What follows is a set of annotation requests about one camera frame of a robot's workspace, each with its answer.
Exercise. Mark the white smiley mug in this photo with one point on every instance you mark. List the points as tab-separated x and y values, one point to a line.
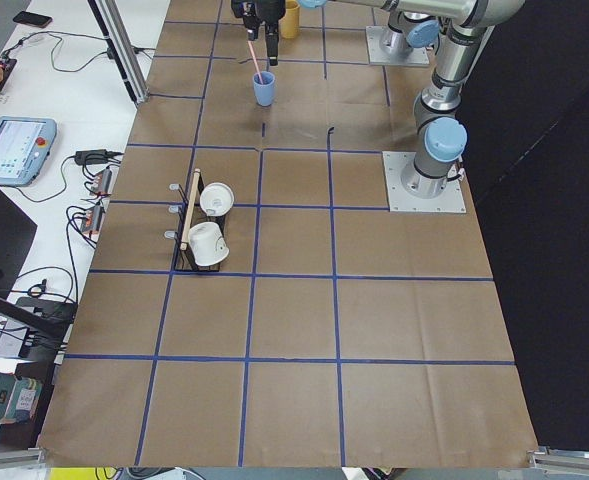
207	244

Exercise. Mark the light blue plastic cup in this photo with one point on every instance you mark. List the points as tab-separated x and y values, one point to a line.
264	88

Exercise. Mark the bamboo chopstick holder cup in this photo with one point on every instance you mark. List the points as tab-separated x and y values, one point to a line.
290	23

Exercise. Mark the black power adapter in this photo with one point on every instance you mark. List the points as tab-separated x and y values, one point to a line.
91	157

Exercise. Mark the pink chopstick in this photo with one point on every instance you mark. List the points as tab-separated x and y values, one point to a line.
255	62

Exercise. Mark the teach pendant tablet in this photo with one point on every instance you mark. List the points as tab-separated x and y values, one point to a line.
25	144

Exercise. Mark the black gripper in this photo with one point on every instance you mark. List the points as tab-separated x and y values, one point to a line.
269	11

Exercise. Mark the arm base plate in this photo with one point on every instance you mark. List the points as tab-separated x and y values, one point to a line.
389	48
410	192

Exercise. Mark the orange usb hub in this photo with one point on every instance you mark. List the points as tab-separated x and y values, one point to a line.
92	220
100	185

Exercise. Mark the aluminium frame post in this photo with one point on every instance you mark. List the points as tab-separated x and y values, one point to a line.
113	30

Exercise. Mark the black smartphone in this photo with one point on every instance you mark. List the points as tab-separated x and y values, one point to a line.
32	19

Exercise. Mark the black wire cup rack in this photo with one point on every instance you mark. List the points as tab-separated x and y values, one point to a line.
190	214

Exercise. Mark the green box device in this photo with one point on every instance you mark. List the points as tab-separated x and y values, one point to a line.
19	398

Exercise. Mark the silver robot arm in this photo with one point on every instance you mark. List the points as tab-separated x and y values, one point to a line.
460	26
419	29

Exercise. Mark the brown paper table cover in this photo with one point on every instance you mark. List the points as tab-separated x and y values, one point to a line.
336	333

